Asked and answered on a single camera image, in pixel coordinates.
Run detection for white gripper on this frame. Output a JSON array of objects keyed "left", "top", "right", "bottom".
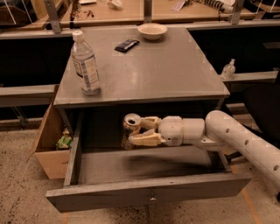
[{"left": 129, "top": 116, "right": 183, "bottom": 146}]

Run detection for orange soda can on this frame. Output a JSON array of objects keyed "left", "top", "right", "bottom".
[{"left": 121, "top": 113, "right": 141, "bottom": 150}]

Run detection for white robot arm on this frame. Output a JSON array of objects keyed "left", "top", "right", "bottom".
[{"left": 123, "top": 110, "right": 280, "bottom": 187}]

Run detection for grey cabinet with top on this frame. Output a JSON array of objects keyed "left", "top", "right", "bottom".
[{"left": 53, "top": 26, "right": 231, "bottom": 138}]

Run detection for open grey top drawer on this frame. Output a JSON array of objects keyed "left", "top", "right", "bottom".
[{"left": 46, "top": 112, "right": 251, "bottom": 213}]

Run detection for green snack bag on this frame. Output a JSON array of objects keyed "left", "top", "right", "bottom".
[{"left": 56, "top": 129, "right": 73, "bottom": 150}]

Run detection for black snack bar wrapper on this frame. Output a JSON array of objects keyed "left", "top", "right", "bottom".
[{"left": 115, "top": 39, "right": 139, "bottom": 53}]

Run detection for clear plastic water bottle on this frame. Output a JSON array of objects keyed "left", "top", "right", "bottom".
[{"left": 71, "top": 31, "right": 101, "bottom": 95}]

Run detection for white ceramic bowl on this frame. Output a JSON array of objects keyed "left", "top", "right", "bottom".
[{"left": 137, "top": 23, "right": 167, "bottom": 40}]

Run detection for hand sanitizer bottle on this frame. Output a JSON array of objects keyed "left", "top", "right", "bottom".
[{"left": 221, "top": 59, "right": 235, "bottom": 80}]

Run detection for cardboard box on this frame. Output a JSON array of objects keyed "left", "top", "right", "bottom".
[{"left": 25, "top": 84, "right": 72, "bottom": 180}]

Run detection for black office chair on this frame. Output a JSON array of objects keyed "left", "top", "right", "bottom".
[{"left": 224, "top": 78, "right": 280, "bottom": 202}]

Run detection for wooden desk in background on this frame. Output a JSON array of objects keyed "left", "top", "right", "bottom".
[{"left": 0, "top": 0, "right": 280, "bottom": 33}]

